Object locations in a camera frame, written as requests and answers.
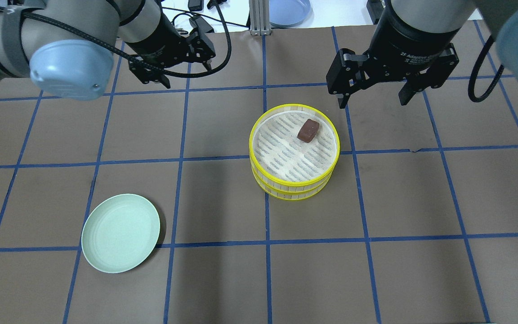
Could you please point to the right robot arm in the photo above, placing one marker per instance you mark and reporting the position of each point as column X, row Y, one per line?
column 438, row 16

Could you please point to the brown bun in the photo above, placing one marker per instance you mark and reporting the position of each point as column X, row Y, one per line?
column 308, row 131

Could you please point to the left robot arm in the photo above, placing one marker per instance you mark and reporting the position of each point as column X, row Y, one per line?
column 66, row 47

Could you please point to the black power adapter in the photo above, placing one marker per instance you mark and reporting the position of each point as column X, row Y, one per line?
column 200, row 25

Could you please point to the light green plate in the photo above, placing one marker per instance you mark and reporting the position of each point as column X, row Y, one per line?
column 120, row 233

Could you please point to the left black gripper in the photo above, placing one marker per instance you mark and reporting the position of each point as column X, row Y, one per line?
column 154, row 46

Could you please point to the aluminium frame post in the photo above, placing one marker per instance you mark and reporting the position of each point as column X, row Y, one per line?
column 259, row 18

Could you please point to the blue plate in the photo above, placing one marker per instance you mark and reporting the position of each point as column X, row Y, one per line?
column 288, row 13

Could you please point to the yellow steamer layer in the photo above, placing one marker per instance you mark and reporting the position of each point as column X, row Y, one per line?
column 279, row 157
column 288, row 193

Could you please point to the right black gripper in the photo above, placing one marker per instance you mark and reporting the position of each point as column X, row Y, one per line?
column 405, row 40

